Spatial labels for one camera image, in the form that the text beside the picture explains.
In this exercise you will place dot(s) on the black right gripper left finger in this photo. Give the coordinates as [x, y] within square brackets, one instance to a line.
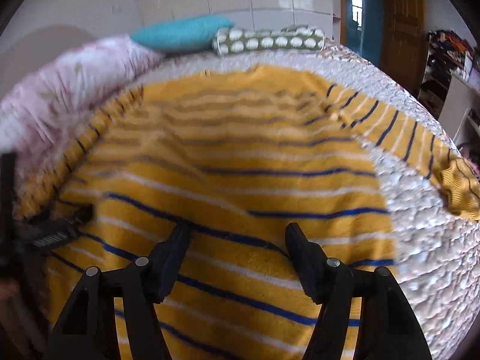
[86, 326]

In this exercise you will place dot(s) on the brown wooden door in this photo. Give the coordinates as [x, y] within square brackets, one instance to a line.
[403, 55]

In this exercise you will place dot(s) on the beige quilted bedspread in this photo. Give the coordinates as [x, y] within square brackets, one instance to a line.
[437, 253]

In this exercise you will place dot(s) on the pink floral duvet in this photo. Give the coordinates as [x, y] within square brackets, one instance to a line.
[42, 112]

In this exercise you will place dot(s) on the cluttered shelf unit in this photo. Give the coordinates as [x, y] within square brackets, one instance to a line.
[450, 87]

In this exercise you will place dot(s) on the green white dotted bolster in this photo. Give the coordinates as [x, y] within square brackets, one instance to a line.
[231, 41]

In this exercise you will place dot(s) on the turquoise cushion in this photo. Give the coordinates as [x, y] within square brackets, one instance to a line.
[181, 36]

